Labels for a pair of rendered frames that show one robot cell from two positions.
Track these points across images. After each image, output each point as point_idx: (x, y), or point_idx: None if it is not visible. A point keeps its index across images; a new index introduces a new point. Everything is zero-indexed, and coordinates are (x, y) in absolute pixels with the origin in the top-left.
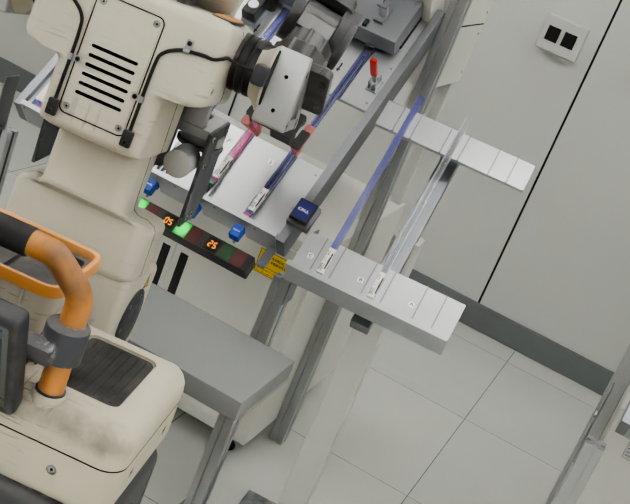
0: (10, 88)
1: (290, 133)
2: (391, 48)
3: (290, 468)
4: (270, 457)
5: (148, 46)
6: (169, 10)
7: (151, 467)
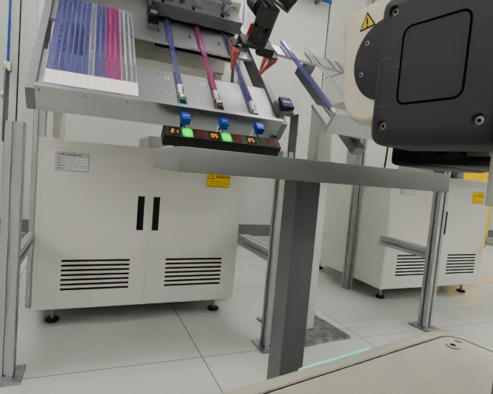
0: (7, 82)
1: (271, 48)
2: (239, 29)
3: (244, 301)
4: (232, 302)
5: None
6: None
7: None
